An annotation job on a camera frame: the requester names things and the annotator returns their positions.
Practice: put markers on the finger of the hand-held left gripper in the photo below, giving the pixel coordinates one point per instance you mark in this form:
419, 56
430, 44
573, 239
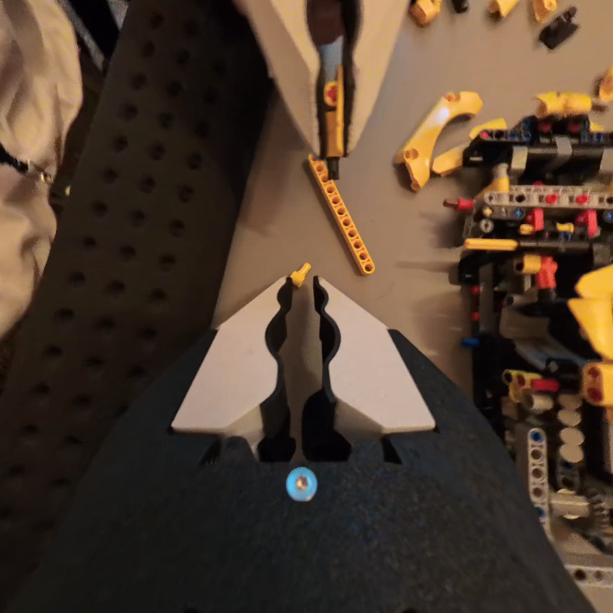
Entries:
282, 57
373, 48

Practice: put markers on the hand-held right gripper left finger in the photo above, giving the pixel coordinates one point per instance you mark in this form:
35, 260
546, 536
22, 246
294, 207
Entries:
225, 383

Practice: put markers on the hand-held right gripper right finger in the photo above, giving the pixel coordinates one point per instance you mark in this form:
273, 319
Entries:
378, 383

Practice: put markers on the red pin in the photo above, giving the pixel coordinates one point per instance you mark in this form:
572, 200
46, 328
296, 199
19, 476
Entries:
330, 93

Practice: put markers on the small yellow curved panel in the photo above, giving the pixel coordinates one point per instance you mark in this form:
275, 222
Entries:
335, 124

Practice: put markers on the small yellow axle connector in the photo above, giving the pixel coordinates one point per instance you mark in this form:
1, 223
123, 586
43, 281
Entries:
300, 274

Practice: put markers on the long yellow holed beam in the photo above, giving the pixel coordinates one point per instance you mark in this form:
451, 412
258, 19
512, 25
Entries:
342, 215

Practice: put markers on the grey desk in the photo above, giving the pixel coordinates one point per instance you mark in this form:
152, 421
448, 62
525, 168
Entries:
407, 287

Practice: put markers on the person's left hand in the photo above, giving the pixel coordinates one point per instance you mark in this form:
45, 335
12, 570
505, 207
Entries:
325, 19

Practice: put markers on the scattered loose brick pieces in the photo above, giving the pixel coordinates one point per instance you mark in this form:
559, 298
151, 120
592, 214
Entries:
424, 10

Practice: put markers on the yellow wheel arch panel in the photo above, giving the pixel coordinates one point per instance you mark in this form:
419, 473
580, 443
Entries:
421, 139

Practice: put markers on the partly built yellow toy car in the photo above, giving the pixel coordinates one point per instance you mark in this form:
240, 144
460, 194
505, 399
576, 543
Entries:
527, 297

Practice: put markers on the black perforated foam pad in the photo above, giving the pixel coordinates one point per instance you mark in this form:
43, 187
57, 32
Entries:
143, 191

